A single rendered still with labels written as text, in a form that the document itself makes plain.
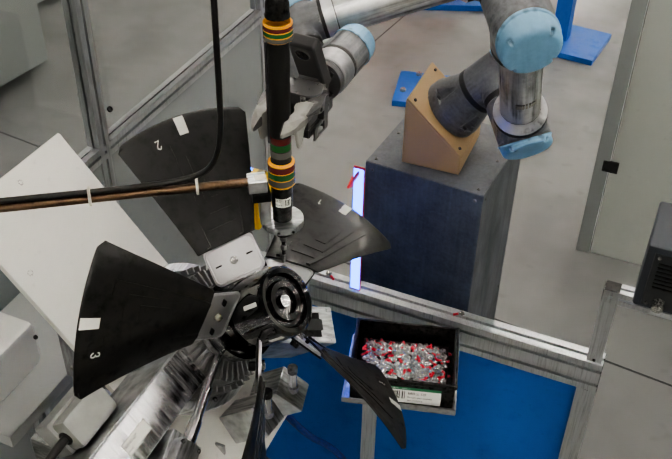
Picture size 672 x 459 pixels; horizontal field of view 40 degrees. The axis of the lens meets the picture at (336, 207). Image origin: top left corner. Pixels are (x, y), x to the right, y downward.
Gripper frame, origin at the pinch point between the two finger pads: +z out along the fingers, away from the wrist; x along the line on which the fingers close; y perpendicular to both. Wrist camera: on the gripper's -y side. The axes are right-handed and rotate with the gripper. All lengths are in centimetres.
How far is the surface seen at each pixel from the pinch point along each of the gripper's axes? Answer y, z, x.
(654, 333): 150, -148, -70
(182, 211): 19.1, 3.2, 15.1
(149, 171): 13.7, 2.0, 21.7
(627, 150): 102, -182, -45
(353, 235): 34.6, -20.8, -6.1
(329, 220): 33.2, -21.4, -0.9
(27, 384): 65, 14, 48
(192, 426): 40.8, 26.6, 1.4
